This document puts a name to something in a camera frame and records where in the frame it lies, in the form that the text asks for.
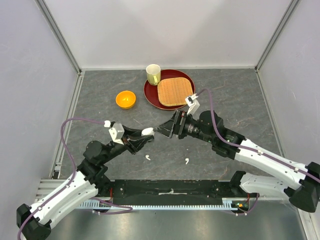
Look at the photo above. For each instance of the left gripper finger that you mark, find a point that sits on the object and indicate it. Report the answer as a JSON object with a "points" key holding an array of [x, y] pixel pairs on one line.
{"points": [[140, 142], [132, 132]]}

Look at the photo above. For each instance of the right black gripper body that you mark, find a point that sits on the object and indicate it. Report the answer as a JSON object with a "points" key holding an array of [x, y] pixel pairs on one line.
{"points": [[188, 126]]}

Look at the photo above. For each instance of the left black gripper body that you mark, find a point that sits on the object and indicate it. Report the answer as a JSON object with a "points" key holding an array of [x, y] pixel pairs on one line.
{"points": [[129, 143]]}

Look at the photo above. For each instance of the white earbud charging case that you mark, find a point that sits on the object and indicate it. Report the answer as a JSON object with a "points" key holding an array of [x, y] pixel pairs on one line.
{"points": [[148, 131]]}

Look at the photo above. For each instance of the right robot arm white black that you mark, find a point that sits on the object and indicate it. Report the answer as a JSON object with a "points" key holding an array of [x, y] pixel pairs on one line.
{"points": [[298, 181]]}

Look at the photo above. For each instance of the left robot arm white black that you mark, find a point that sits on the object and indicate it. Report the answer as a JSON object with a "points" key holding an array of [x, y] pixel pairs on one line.
{"points": [[88, 180]]}

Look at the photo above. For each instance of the orange bowl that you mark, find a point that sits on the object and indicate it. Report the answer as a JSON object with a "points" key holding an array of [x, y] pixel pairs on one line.
{"points": [[125, 99]]}

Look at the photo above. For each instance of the woven bamboo square tray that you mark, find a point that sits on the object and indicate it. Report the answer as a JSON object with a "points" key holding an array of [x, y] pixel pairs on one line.
{"points": [[174, 91]]}

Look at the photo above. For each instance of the cream ceramic mug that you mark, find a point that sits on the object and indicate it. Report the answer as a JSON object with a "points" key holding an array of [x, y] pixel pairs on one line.
{"points": [[153, 72]]}

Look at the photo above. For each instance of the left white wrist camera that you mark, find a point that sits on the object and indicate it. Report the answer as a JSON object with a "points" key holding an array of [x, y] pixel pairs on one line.
{"points": [[116, 132]]}

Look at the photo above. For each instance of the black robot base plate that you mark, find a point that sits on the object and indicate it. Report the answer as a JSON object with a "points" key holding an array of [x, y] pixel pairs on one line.
{"points": [[138, 192]]}

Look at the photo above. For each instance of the slotted cable duct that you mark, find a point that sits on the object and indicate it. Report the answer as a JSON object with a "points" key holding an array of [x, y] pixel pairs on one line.
{"points": [[226, 205]]}

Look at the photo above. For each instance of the aluminium frame rail left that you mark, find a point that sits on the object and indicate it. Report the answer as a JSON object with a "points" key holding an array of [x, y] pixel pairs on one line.
{"points": [[43, 7]]}

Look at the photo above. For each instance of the aluminium frame rail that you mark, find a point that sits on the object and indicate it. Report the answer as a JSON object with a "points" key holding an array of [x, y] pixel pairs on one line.
{"points": [[43, 7], [293, 4]]}

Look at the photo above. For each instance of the aluminium frame rail right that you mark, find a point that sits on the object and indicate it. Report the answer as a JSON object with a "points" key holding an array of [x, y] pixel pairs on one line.
{"points": [[293, 4]]}

